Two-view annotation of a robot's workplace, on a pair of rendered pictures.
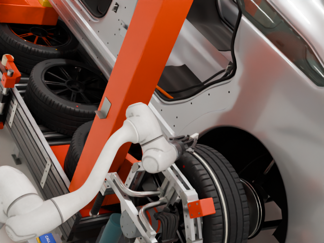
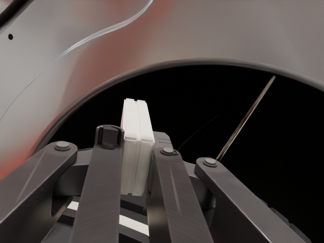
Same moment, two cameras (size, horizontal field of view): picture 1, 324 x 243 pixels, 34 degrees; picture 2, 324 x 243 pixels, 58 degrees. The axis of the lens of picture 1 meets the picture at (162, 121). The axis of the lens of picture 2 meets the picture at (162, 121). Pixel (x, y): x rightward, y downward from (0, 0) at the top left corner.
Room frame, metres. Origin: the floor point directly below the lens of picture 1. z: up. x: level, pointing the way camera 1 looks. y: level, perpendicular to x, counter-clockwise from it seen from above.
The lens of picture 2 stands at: (1.94, -0.09, 1.33)
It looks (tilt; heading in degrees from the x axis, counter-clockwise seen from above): 22 degrees down; 326
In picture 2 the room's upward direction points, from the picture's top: 26 degrees clockwise
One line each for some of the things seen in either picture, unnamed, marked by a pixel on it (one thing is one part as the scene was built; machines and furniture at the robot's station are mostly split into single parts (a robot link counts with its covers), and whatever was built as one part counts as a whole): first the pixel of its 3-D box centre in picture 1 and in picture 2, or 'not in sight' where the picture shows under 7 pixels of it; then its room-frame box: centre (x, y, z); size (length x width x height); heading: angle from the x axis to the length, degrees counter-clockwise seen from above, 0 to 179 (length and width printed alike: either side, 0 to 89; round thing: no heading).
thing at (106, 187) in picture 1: (110, 186); not in sight; (1.91, 0.09, 0.93); 0.09 x 0.05 x 0.05; 136
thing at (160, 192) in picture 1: (139, 179); not in sight; (1.92, -0.02, 1.03); 0.19 x 0.18 x 0.11; 136
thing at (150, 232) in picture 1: (161, 211); not in sight; (1.78, -0.16, 1.03); 0.19 x 0.18 x 0.11; 136
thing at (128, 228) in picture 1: (145, 220); not in sight; (1.88, -0.12, 0.85); 0.21 x 0.14 x 0.14; 136
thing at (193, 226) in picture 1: (157, 217); not in sight; (1.94, -0.17, 0.85); 0.54 x 0.07 x 0.54; 46
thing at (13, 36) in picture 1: (36, 41); not in sight; (3.79, 1.20, 0.39); 0.66 x 0.66 x 0.24
